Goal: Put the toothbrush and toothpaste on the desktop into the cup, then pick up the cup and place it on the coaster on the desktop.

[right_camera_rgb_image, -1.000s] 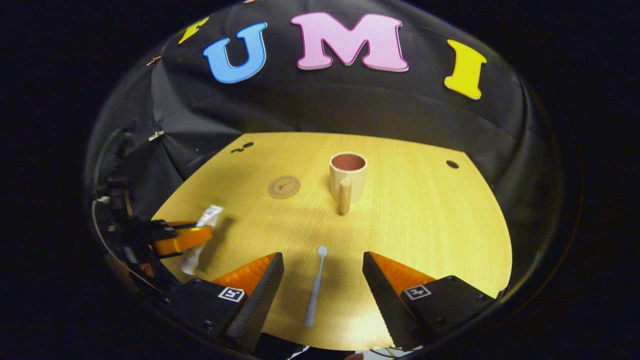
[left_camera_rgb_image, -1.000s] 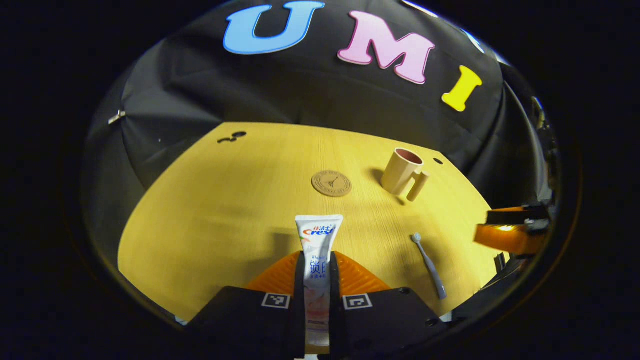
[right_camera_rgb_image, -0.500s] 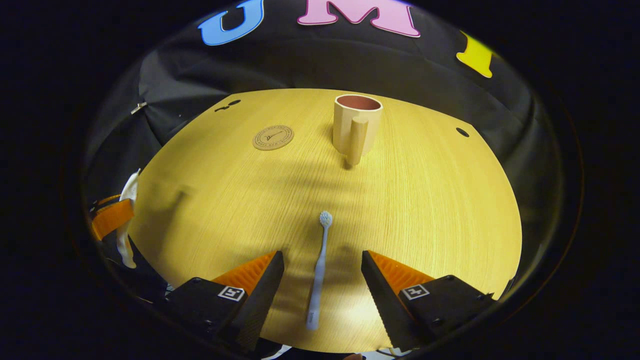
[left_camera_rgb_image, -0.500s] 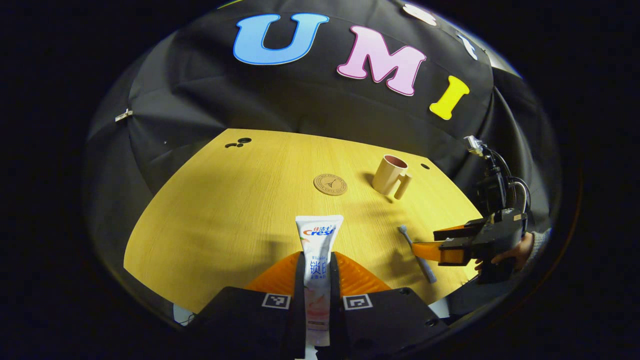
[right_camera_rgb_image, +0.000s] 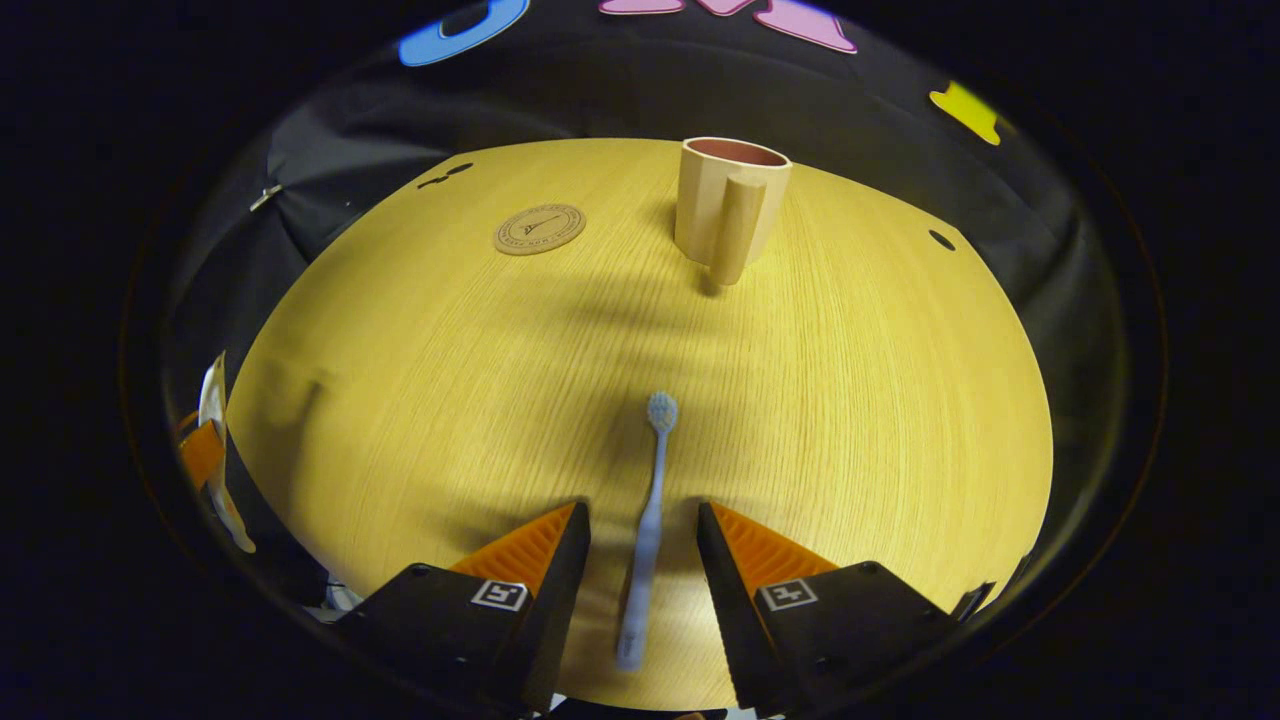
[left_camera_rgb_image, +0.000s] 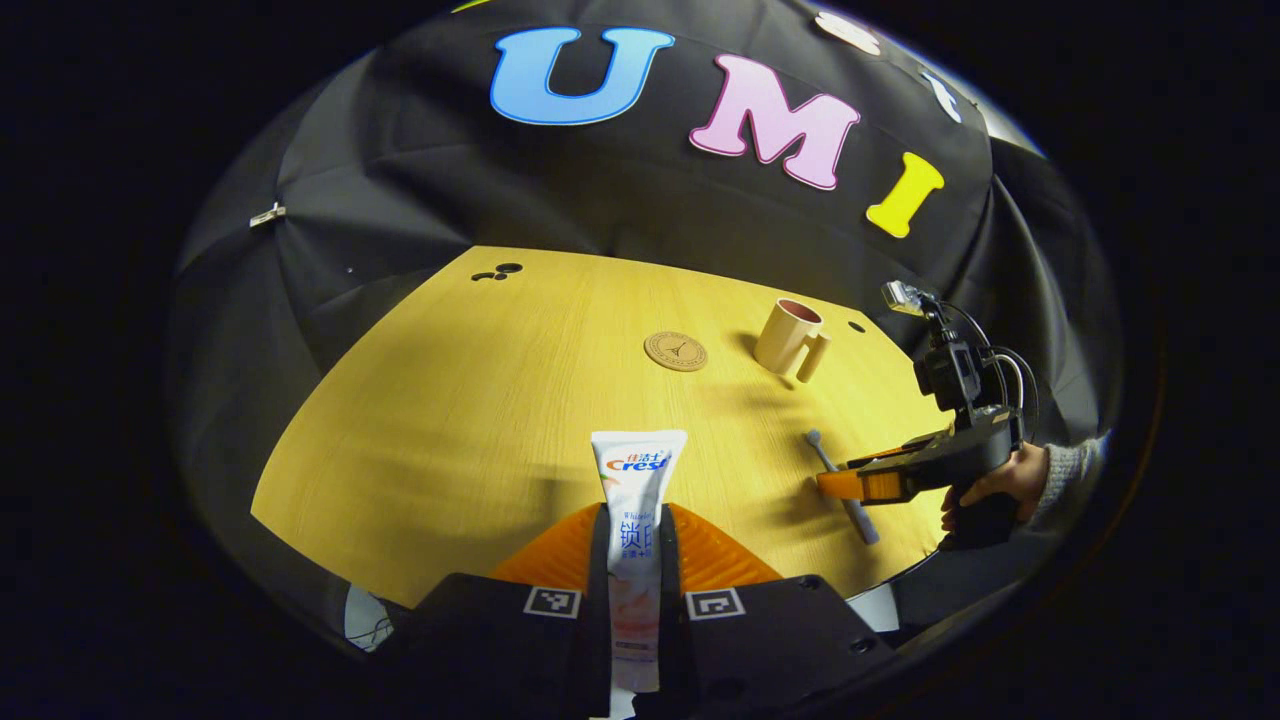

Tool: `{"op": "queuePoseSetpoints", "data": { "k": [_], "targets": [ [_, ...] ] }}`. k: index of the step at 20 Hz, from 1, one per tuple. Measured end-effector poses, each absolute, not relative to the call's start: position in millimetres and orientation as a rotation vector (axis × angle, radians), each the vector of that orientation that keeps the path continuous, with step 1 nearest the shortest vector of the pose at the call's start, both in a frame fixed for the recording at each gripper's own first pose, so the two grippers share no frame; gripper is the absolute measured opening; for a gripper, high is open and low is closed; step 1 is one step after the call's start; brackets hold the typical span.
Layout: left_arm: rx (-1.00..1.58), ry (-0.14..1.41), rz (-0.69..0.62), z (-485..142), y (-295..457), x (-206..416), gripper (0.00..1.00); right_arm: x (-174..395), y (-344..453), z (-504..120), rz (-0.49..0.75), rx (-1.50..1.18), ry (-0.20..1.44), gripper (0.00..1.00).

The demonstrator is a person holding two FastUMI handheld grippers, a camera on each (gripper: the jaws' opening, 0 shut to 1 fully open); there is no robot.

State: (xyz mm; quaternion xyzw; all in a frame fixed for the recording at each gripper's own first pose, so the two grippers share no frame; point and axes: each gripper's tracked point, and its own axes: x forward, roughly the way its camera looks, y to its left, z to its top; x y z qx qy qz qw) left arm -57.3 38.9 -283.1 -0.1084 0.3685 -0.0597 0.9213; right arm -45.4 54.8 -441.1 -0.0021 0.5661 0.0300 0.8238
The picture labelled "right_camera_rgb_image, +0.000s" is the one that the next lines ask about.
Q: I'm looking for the light blue toothbrush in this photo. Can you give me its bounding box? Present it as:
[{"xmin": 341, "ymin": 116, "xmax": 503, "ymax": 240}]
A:
[{"xmin": 615, "ymin": 391, "xmax": 680, "ymax": 672}]

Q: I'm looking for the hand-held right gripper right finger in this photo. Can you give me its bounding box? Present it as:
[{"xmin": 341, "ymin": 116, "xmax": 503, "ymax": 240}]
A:
[{"xmin": 696, "ymin": 501, "xmax": 1001, "ymax": 717}]

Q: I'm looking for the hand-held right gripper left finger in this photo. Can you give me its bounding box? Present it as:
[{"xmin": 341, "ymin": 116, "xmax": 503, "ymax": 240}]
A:
[{"xmin": 325, "ymin": 500, "xmax": 593, "ymax": 717}]

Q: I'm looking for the round brown coaster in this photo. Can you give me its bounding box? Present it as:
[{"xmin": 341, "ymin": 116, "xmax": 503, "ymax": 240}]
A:
[{"xmin": 493, "ymin": 203, "xmax": 588, "ymax": 257}]

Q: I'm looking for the beige cup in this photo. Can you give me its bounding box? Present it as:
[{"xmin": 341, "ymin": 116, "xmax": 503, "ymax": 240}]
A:
[{"xmin": 673, "ymin": 136, "xmax": 793, "ymax": 287}]

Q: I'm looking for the wooden desktop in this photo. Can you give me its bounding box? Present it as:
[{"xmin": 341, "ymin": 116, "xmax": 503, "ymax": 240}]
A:
[{"xmin": 225, "ymin": 137, "xmax": 1056, "ymax": 713}]

